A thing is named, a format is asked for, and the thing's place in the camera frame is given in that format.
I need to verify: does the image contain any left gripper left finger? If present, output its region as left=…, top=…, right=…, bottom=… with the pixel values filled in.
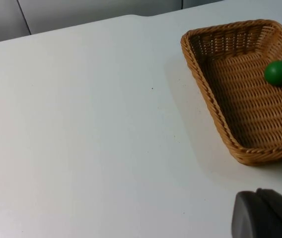
left=231, top=190, right=282, bottom=238

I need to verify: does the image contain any pale brown wicker basket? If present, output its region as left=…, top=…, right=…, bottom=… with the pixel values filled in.
left=180, top=19, right=282, bottom=167

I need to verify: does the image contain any green ball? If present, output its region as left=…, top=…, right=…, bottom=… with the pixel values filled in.
left=264, top=60, right=282, bottom=87

